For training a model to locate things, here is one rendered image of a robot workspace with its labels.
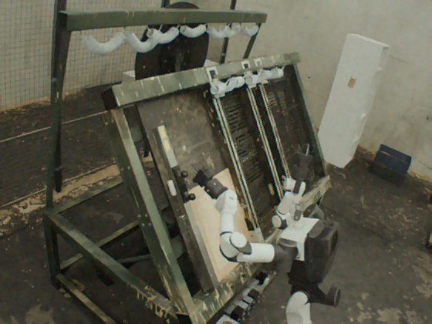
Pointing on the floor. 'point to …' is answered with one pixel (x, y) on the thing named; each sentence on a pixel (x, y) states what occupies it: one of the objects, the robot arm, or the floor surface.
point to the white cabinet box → (351, 97)
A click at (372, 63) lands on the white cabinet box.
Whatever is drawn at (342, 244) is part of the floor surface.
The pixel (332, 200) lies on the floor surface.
